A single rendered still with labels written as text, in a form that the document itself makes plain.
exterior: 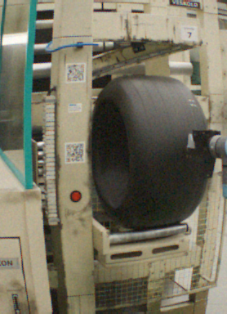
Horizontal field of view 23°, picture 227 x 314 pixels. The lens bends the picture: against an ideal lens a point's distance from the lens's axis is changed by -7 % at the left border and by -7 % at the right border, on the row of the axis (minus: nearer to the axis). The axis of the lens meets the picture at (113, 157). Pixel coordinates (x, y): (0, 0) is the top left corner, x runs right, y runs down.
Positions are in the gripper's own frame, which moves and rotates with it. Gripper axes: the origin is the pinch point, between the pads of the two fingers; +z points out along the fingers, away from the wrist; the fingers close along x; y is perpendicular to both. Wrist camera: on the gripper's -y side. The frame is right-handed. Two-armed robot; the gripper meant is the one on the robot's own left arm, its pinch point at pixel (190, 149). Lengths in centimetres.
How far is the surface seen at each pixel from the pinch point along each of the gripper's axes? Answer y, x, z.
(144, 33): 48, -3, 43
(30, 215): -10, 66, -44
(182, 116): 11.2, 0.5, 4.4
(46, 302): -36, 64, -42
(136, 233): -31.9, 13.5, 18.1
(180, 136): 4.2, 3.2, 1.7
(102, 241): -32.7, 28.3, 14.5
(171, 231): -32.8, -0.9, 17.8
